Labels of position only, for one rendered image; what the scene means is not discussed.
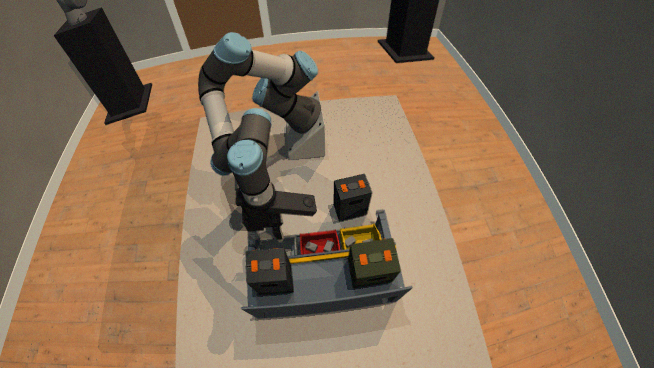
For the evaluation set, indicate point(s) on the red open bin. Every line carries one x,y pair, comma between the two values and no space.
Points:
320,239

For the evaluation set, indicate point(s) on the orange flat bar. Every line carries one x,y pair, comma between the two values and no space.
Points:
318,258

